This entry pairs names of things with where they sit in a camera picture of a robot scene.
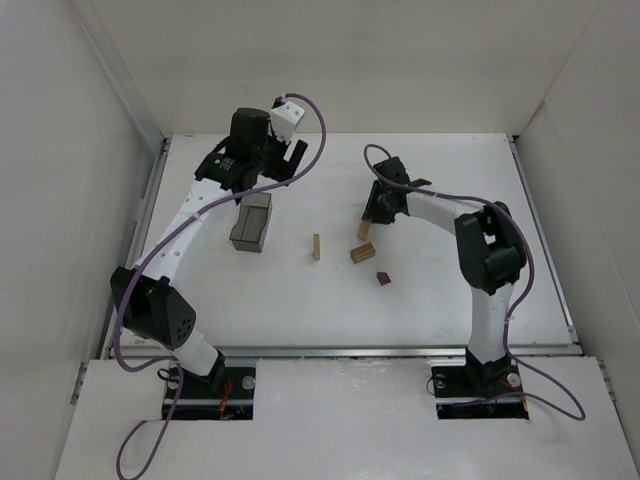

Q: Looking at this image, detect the light wood block numbered ten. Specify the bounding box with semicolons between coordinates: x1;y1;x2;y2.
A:
356;219;372;241

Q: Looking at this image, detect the striped tan wood block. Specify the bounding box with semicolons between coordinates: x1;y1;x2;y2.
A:
350;243;376;264

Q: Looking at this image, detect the light wood block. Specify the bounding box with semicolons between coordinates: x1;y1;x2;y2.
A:
312;233;321;261

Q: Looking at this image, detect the smoky transparent plastic box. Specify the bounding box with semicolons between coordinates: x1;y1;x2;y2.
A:
229;193;273;253

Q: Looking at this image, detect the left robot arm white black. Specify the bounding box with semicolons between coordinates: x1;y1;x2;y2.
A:
110;100;308;394

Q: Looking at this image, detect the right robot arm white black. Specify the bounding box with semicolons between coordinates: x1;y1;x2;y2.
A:
362;157;527;399

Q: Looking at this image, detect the dark brown wood block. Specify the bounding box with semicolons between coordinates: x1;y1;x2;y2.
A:
376;271;391;286

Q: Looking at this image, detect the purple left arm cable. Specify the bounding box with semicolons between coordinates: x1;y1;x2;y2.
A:
112;91;329;480

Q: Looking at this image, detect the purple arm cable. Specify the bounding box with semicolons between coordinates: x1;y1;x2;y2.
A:
363;144;586;424
112;91;329;480

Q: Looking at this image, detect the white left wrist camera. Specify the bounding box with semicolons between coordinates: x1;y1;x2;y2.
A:
269;97;305;144

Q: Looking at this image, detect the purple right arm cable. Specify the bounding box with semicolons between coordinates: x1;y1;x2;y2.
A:
363;144;586;424

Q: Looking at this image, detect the aluminium left side rail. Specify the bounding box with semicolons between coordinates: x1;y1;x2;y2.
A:
99;137;171;359

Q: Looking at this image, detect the aluminium rail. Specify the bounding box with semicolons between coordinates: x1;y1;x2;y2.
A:
102;343;584;360
99;137;171;359
508;135;584;356

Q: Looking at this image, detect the aluminium right side rail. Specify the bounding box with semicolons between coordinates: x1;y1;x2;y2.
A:
508;135;584;356

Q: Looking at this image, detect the aluminium front rail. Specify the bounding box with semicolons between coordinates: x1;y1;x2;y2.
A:
102;343;584;360

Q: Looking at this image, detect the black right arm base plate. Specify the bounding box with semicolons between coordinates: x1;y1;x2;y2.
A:
430;364;529;420

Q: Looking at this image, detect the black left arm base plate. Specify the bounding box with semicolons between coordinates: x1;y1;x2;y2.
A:
157;365;256;421

